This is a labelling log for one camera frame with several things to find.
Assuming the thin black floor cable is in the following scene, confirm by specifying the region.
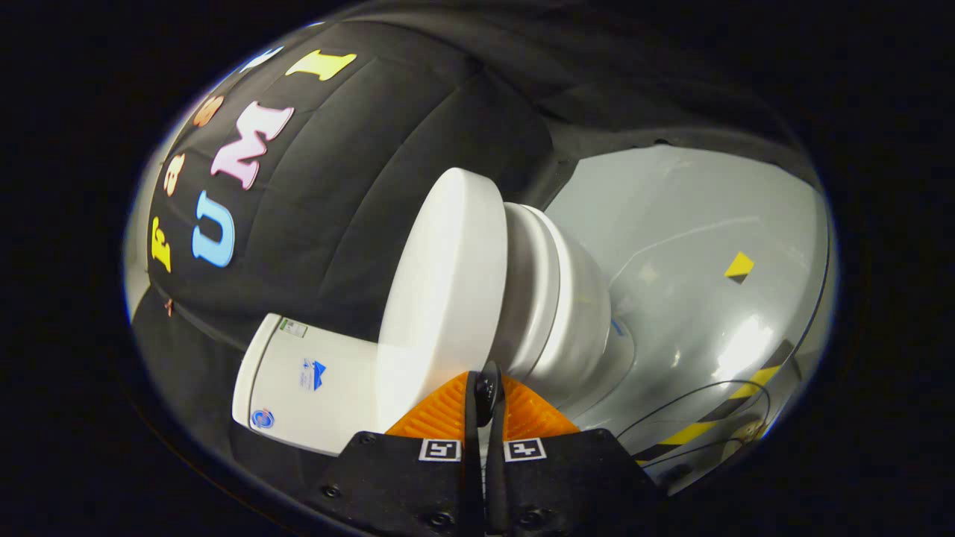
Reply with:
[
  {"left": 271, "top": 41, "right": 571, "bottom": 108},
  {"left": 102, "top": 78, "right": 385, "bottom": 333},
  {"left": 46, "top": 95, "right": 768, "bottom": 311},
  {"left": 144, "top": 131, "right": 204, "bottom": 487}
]
[{"left": 616, "top": 379, "right": 774, "bottom": 469}]

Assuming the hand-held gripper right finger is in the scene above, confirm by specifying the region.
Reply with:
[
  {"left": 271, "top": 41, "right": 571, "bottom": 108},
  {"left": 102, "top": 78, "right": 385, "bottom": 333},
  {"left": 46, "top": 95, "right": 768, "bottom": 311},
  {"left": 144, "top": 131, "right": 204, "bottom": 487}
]
[{"left": 483, "top": 362, "right": 666, "bottom": 537}]

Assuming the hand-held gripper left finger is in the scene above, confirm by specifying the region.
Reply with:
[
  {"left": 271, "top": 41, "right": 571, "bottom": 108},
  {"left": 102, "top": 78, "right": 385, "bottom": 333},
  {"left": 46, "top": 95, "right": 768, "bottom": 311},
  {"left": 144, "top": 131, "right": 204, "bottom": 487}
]
[{"left": 313, "top": 371, "right": 484, "bottom": 537}]

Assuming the small yellow black tape square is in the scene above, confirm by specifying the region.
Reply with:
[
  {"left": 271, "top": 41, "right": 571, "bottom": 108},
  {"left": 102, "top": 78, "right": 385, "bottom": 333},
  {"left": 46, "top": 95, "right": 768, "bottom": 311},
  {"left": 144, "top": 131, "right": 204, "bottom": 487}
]
[{"left": 724, "top": 251, "right": 756, "bottom": 286}]

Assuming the yellow black floor tape strip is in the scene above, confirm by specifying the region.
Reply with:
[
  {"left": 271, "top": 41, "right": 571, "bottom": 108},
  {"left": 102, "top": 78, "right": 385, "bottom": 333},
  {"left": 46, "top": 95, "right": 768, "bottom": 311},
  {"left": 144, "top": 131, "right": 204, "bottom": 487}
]
[{"left": 634, "top": 339, "right": 796, "bottom": 465}]

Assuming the black backdrop cloth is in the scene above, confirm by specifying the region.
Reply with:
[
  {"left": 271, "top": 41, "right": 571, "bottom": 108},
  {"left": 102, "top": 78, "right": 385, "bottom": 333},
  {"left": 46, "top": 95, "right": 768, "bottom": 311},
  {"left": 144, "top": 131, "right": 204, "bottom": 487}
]
[{"left": 131, "top": 0, "right": 821, "bottom": 467}]

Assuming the white toilet with tank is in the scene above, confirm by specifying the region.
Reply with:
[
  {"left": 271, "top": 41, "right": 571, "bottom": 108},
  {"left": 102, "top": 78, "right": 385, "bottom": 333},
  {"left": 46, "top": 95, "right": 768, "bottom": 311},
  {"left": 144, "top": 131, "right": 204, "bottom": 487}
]
[{"left": 232, "top": 201, "right": 637, "bottom": 457}]

